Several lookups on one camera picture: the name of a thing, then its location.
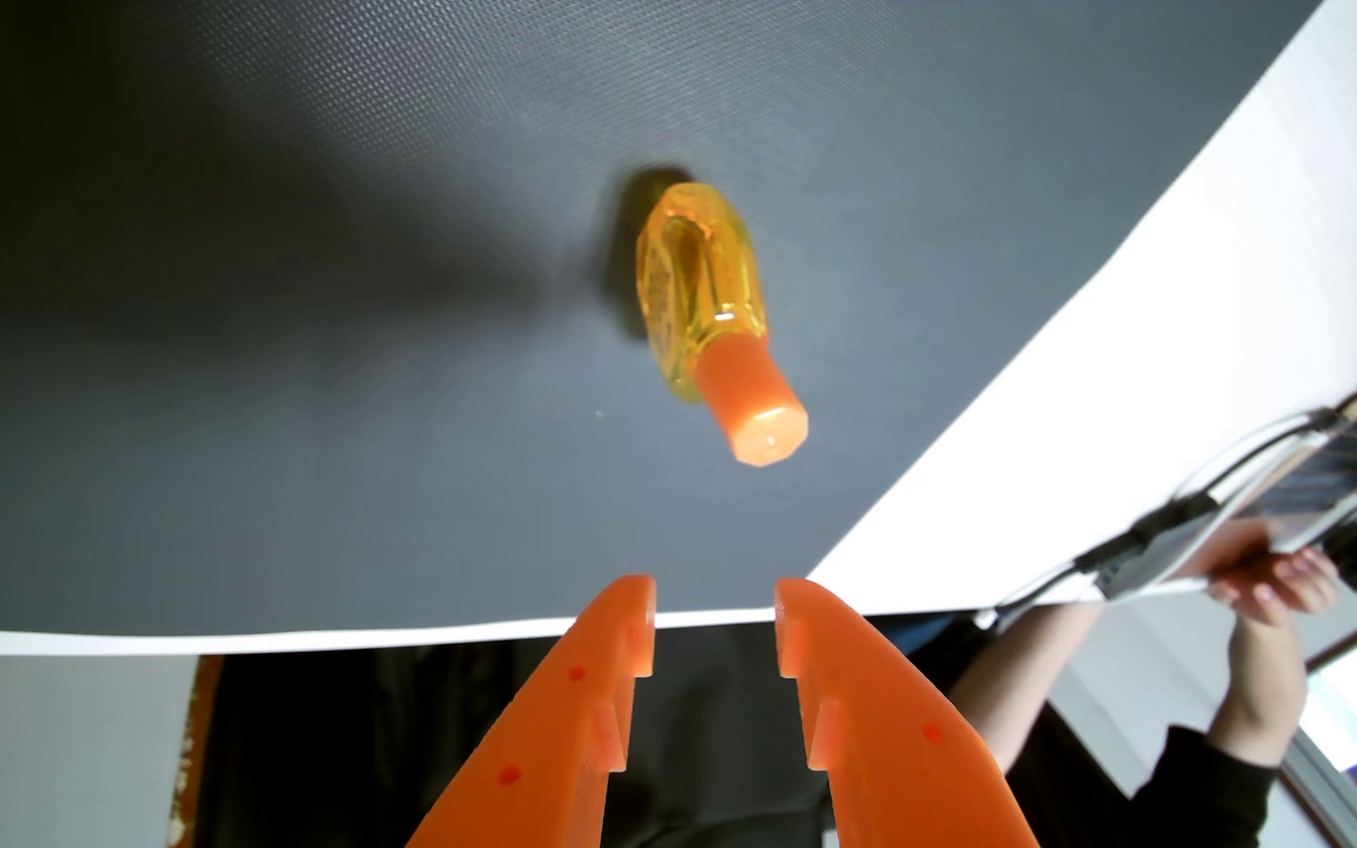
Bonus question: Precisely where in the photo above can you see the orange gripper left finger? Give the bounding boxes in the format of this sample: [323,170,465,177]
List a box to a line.
[408,575,657,848]

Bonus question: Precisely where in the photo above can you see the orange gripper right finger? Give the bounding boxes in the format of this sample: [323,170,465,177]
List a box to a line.
[775,577,1041,848]

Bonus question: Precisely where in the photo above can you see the yellow eyedrops bottle orange cap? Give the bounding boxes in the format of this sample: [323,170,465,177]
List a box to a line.
[635,181,810,469]

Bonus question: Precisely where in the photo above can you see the person's hand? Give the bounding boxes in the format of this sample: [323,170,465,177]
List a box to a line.
[1206,547,1342,629]

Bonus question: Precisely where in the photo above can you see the brown wooden board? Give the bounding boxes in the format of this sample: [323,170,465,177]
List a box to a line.
[168,653,223,848]

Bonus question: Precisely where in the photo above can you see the dark grey textured mat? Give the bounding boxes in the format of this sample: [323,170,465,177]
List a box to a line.
[0,0,1322,638]

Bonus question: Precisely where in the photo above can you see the silver laptop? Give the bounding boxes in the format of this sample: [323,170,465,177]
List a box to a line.
[1103,392,1357,602]

